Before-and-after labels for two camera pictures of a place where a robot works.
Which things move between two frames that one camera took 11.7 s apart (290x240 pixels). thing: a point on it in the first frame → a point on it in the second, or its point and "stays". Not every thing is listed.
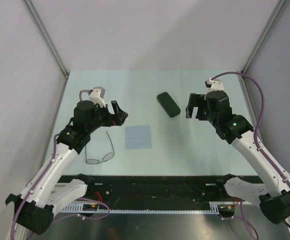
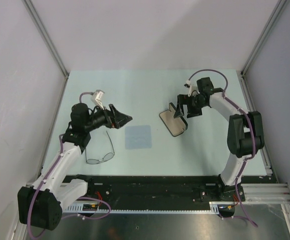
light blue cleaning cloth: x=138 y=137 stays
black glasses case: x=169 y=105 → x=175 y=126
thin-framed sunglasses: x=107 y=157 stays
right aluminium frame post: x=265 y=32 stays
